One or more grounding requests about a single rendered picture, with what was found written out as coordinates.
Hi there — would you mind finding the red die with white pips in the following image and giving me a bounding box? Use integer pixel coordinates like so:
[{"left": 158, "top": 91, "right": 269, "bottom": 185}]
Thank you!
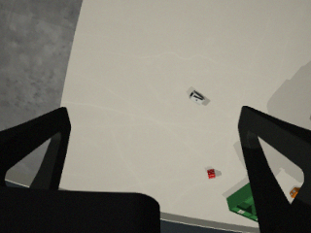
[{"left": 207, "top": 169, "right": 216, "bottom": 179}]

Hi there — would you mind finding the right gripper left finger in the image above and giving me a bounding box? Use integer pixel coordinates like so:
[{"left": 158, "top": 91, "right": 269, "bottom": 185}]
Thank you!
[{"left": 0, "top": 107, "right": 71, "bottom": 190}]

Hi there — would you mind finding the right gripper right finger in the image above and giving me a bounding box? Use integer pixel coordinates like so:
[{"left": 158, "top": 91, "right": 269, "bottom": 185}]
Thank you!
[{"left": 238, "top": 106, "right": 311, "bottom": 233}]

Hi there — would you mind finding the orange nine-volt battery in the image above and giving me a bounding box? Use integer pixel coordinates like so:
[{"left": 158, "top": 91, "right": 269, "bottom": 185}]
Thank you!
[{"left": 290, "top": 187, "right": 300, "bottom": 198}]

